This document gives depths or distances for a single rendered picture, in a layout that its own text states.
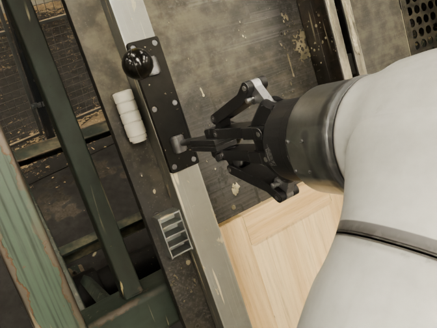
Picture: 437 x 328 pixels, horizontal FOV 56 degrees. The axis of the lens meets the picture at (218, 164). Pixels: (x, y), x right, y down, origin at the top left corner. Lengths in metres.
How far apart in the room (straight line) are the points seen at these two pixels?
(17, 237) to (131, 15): 0.34
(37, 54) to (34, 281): 0.33
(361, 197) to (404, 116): 0.05
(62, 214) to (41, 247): 1.98
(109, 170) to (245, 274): 2.11
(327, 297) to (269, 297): 0.57
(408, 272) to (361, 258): 0.02
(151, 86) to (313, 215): 0.40
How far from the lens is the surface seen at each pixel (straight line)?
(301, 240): 0.82
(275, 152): 0.35
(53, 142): 1.75
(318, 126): 0.30
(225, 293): 0.72
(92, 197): 0.70
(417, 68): 0.25
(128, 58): 0.51
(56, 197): 2.70
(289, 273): 0.81
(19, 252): 0.60
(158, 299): 0.75
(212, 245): 0.68
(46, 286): 0.61
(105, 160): 2.88
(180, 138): 0.62
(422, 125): 0.23
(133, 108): 0.63
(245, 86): 0.40
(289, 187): 0.42
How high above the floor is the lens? 1.76
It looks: 40 degrees down
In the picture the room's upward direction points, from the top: straight up
